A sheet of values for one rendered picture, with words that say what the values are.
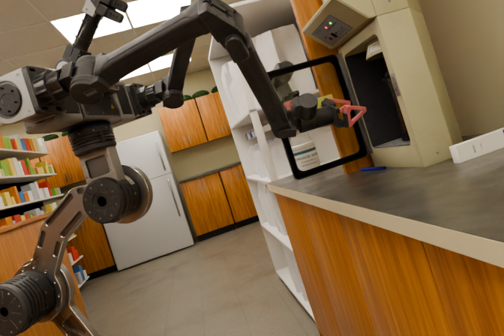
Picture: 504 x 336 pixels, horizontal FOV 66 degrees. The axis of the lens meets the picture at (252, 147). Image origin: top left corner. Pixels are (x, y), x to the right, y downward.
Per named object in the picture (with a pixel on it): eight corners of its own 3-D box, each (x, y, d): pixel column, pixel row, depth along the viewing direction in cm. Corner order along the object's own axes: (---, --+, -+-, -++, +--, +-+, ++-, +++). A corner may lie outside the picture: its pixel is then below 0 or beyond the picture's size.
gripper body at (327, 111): (325, 100, 126) (304, 106, 125) (340, 106, 116) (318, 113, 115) (328, 118, 128) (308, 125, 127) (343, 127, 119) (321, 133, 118)
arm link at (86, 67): (57, 67, 98) (52, 82, 95) (91, 53, 96) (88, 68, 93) (82, 91, 105) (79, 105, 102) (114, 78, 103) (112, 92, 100)
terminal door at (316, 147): (368, 155, 146) (336, 53, 146) (295, 181, 139) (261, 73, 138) (367, 155, 147) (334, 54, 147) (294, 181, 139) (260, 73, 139)
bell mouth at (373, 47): (401, 52, 141) (397, 37, 141) (430, 36, 124) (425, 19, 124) (357, 64, 139) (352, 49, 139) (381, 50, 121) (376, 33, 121)
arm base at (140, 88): (149, 115, 152) (139, 85, 152) (167, 109, 151) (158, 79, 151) (138, 115, 144) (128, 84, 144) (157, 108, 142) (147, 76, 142)
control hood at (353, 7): (337, 48, 148) (328, 22, 148) (376, 16, 116) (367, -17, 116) (308, 56, 146) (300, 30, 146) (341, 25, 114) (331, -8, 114)
